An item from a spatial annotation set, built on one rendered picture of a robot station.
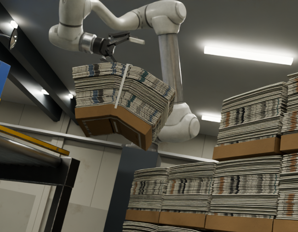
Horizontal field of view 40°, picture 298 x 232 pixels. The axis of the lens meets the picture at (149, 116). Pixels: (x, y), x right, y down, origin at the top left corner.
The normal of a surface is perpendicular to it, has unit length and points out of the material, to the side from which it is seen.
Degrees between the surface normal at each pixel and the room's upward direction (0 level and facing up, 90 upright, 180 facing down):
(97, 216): 90
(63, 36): 132
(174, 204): 90
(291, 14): 180
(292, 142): 93
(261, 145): 93
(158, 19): 125
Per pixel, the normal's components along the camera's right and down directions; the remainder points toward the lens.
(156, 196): -0.85, -0.31
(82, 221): -0.11, -0.33
